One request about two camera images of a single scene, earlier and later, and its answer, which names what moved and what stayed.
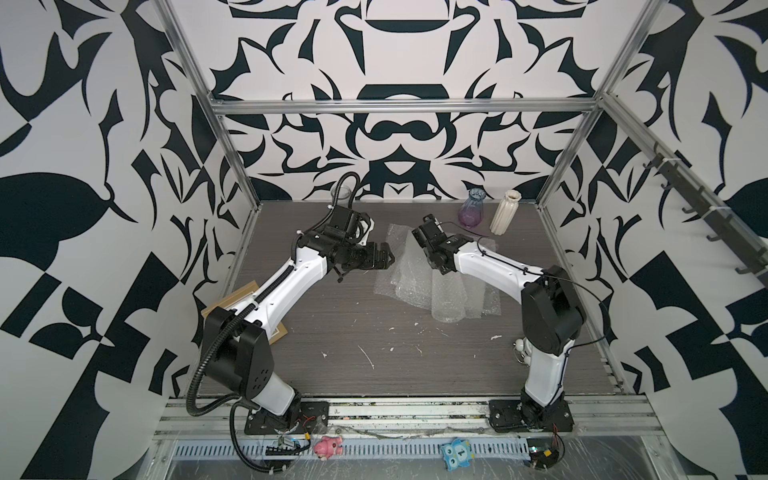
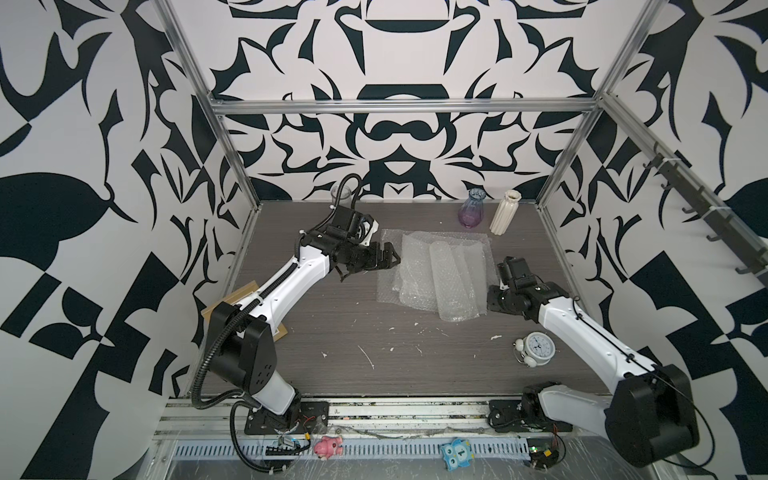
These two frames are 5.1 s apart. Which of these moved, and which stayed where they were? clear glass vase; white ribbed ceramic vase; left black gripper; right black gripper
Moved: right black gripper
Stayed: left black gripper; clear glass vase; white ribbed ceramic vase
